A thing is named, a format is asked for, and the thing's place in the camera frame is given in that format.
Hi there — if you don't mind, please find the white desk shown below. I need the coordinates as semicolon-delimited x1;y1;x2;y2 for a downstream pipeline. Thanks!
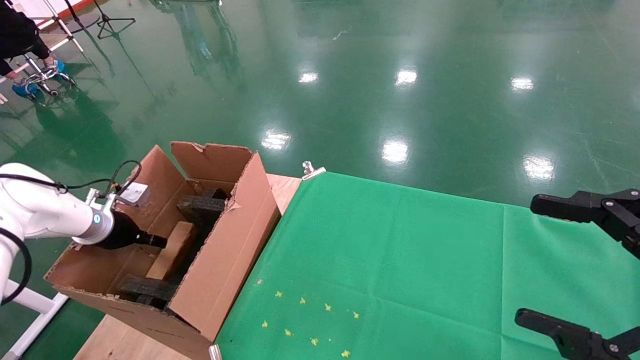
10;0;86;53

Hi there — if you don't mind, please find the black tripod stand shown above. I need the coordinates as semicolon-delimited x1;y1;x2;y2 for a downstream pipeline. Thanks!
92;0;137;40

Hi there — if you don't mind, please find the small brown cardboard box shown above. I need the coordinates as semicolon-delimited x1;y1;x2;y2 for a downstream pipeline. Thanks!
146;221;197;281

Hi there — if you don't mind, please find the black post stand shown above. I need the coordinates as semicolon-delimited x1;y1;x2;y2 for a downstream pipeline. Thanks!
64;0;102;32

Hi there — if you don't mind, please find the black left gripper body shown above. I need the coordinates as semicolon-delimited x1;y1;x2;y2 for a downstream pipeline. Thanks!
96;210;152;251

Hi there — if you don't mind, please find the white metal frame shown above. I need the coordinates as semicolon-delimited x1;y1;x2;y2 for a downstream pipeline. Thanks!
0;280;70;360

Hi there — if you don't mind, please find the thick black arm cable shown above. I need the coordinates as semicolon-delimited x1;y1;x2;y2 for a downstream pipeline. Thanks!
0;227;32;306

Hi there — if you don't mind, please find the person in black clothes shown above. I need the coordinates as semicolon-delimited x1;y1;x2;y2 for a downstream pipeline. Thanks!
0;0;66;98

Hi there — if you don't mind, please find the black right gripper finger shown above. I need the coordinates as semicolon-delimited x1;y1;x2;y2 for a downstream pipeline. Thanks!
530;189;640;260
515;308;640;360

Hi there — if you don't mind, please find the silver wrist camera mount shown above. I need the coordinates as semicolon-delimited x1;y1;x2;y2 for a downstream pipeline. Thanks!
85;181;150;213

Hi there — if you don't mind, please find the chrome stool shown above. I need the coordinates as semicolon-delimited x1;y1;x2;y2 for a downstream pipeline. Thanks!
22;54;77;97

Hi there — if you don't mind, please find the thin black camera cable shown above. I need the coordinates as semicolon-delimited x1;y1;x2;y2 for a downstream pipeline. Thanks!
0;160;143;195

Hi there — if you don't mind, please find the green table cloth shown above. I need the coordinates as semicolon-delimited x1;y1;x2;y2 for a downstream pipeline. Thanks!
215;171;640;360

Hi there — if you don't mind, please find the large open cardboard carton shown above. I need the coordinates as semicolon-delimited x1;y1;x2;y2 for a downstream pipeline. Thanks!
44;141;282;360

